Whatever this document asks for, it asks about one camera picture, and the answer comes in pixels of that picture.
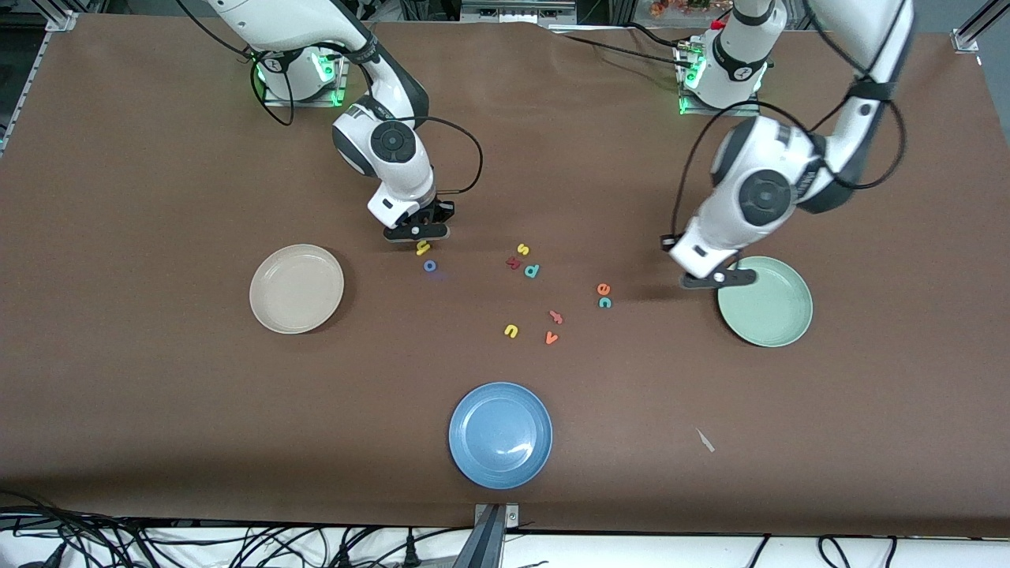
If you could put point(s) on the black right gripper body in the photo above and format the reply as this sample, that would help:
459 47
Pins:
439 211

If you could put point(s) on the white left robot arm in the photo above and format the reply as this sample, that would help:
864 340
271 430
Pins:
710 237

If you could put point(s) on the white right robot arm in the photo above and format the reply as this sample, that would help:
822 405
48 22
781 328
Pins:
404 177

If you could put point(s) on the green round plate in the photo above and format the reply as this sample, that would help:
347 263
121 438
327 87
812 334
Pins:
769 308

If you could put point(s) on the beige round plate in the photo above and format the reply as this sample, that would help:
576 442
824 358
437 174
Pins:
296 288

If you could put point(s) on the white paper scrap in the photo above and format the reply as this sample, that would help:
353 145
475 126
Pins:
705 440

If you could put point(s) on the blue round plate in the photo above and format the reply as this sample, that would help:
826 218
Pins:
500 435

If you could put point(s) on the orange flower decoration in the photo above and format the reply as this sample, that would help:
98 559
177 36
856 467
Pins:
678 6

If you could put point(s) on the brown paper table cover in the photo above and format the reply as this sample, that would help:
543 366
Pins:
158 394

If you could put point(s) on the black power plug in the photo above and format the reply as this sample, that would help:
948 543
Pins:
409 551
345 556

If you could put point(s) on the aluminium corner extrusion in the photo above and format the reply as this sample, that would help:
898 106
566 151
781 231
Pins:
966 39

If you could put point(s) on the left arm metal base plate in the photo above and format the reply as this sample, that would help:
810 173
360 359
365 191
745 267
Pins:
722 113

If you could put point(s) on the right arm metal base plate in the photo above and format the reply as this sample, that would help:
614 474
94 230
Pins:
342 87

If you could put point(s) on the grey metal frame piece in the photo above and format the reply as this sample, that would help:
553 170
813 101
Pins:
517 12

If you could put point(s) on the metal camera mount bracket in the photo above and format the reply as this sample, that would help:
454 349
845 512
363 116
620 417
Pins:
511 517

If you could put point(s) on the dark camera mount pole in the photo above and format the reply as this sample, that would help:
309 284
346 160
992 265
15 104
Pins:
483 544

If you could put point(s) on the aluminium frame rail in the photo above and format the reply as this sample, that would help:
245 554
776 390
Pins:
63 20

